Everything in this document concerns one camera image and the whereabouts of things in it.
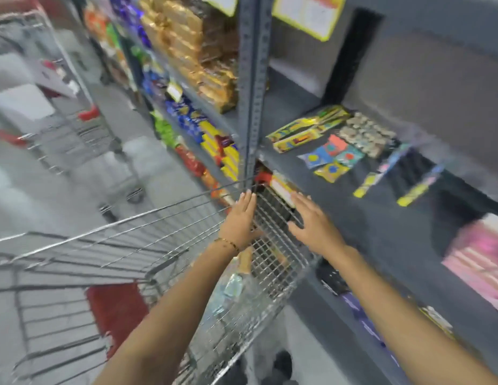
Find person's left hand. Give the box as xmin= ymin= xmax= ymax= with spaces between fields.
xmin=218 ymin=190 xmax=264 ymax=252

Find person's right hand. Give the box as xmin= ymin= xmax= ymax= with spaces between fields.
xmin=287 ymin=191 xmax=348 ymax=259

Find person's left forearm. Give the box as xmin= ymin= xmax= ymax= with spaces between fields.
xmin=93 ymin=241 xmax=242 ymax=385

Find person's right forearm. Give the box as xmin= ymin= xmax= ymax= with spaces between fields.
xmin=326 ymin=245 xmax=498 ymax=385

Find orange snack packet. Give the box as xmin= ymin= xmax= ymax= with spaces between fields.
xmin=238 ymin=246 xmax=254 ymax=275

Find yellow white packet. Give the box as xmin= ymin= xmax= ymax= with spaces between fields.
xmin=255 ymin=171 xmax=299 ymax=208

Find light blue packet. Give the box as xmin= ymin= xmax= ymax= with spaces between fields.
xmin=211 ymin=272 xmax=245 ymax=313

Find dark packets on shelf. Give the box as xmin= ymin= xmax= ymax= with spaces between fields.
xmin=316 ymin=258 xmax=352 ymax=296

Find yellow square packet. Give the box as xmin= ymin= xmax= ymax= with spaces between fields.
xmin=314 ymin=162 xmax=351 ymax=183

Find blue square packet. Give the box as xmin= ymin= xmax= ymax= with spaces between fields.
xmin=298 ymin=147 xmax=334 ymax=170

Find short yellow strip packet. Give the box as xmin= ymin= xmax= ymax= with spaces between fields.
xmin=353 ymin=172 xmax=383 ymax=198

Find row of red orange packets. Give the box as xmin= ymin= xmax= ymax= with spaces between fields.
xmin=176 ymin=145 xmax=233 ymax=207

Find long yellow red packet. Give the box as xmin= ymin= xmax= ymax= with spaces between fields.
xmin=273 ymin=128 xmax=324 ymax=153

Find stack of yellow packets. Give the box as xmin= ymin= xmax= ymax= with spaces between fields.
xmin=200 ymin=121 xmax=241 ymax=182

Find teal square packet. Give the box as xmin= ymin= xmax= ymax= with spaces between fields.
xmin=334 ymin=146 xmax=366 ymax=168

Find orange square packet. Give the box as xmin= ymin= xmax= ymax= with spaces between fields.
xmin=324 ymin=134 xmax=350 ymax=157

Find grey metal shelf rack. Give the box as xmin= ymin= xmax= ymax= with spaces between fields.
xmin=72 ymin=0 xmax=498 ymax=385

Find long yellow striped packet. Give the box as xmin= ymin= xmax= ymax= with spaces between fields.
xmin=267 ymin=106 xmax=351 ymax=142

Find pack of grey round pieces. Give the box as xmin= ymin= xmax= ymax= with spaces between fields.
xmin=338 ymin=112 xmax=397 ymax=159

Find long yellow blue strip packet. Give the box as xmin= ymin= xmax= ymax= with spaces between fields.
xmin=397 ymin=165 xmax=445 ymax=207

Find person's black shoes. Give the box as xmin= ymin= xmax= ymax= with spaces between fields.
xmin=227 ymin=350 xmax=299 ymax=385

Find row of green packets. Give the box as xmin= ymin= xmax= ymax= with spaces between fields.
xmin=150 ymin=111 xmax=179 ymax=149

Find row of blue packets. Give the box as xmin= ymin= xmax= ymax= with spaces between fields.
xmin=142 ymin=70 xmax=211 ymax=143

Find red cart seat flap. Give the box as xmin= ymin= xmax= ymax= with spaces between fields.
xmin=86 ymin=281 xmax=150 ymax=359

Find pink box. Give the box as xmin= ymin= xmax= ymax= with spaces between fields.
xmin=442 ymin=213 xmax=498 ymax=314

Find stack of golden brown packets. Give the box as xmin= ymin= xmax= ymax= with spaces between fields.
xmin=138 ymin=0 xmax=239 ymax=113

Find yellow framed paper sign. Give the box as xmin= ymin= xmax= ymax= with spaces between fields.
xmin=272 ymin=0 xmax=347 ymax=42

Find yellow white hanging tag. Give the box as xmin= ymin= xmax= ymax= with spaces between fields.
xmin=202 ymin=0 xmax=239 ymax=17

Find row of mixed colourful packets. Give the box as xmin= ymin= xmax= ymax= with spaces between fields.
xmin=82 ymin=0 xmax=153 ymax=90

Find gold bracelet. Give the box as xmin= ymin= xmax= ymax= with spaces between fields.
xmin=214 ymin=237 xmax=241 ymax=254

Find silver wire shopping cart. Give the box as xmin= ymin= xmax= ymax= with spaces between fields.
xmin=0 ymin=178 xmax=318 ymax=385

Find wire shopping cart red handle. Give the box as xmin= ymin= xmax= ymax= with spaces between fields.
xmin=0 ymin=0 xmax=147 ymax=215

